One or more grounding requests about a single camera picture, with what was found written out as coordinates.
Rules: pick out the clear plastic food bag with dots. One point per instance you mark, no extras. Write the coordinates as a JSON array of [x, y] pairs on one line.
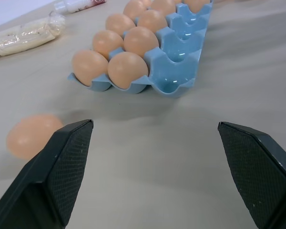
[[23, 35]]

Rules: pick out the white plastic bottle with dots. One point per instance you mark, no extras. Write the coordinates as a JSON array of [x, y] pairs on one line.
[[74, 4]]

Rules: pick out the brown egg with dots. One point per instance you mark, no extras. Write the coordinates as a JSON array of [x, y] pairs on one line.
[[127, 69], [133, 8], [107, 43], [88, 66], [31, 136], [152, 20], [163, 6], [196, 4], [140, 40], [119, 23]]

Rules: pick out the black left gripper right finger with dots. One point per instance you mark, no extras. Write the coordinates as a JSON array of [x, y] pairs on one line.
[[255, 176]]

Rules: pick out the blue egg tray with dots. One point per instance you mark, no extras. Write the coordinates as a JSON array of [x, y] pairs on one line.
[[176, 59]]

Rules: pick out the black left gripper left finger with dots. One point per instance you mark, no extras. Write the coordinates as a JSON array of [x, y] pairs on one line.
[[50, 181]]

